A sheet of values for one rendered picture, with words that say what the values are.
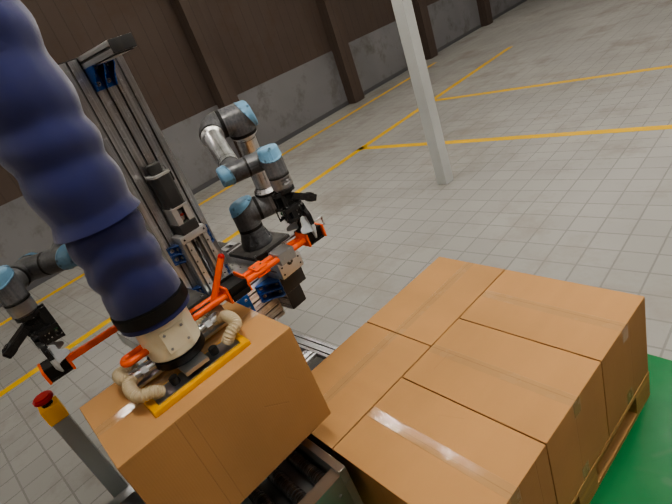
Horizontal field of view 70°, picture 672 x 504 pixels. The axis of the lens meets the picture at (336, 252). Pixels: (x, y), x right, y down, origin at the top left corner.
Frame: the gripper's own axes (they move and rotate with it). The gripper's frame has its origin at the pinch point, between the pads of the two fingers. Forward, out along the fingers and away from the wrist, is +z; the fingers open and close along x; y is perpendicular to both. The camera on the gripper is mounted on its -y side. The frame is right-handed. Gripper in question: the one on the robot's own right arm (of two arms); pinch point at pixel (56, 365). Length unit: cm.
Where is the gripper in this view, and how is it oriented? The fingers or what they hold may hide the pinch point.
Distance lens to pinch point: 180.3
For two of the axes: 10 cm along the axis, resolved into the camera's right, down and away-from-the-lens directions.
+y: 7.1, -5.1, 4.9
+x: -6.4, -1.6, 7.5
